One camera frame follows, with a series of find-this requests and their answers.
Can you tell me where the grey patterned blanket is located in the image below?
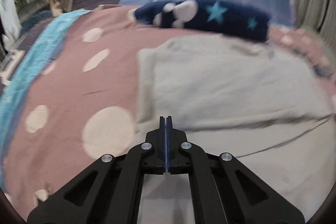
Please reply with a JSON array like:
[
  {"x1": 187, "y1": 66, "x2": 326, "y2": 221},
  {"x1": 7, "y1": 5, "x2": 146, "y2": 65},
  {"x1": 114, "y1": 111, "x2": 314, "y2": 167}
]
[{"x1": 0, "y1": 19, "x2": 53, "y2": 83}]

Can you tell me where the navy star print fleece cloth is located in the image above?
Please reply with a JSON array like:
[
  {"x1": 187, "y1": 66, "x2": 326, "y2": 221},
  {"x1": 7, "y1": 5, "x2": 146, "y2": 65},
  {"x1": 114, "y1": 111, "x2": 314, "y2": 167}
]
[{"x1": 128, "y1": 0, "x2": 272, "y2": 43}]

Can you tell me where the beige t-shirt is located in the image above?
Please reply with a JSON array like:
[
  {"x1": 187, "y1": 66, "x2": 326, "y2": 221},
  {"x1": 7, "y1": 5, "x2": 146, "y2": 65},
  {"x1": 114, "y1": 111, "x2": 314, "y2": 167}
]
[{"x1": 135, "y1": 36, "x2": 335, "y2": 224}]

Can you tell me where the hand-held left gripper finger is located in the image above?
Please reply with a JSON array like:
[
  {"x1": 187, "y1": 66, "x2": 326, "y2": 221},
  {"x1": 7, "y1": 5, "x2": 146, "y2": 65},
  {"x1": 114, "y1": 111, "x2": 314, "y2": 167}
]
[
  {"x1": 28, "y1": 116, "x2": 166, "y2": 224},
  {"x1": 167, "y1": 116, "x2": 305, "y2": 224}
]

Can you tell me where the pink polka dot bedspread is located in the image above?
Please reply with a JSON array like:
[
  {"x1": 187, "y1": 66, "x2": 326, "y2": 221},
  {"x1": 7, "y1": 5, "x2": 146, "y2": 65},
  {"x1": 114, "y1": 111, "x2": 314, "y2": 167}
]
[{"x1": 0, "y1": 4, "x2": 336, "y2": 216}]

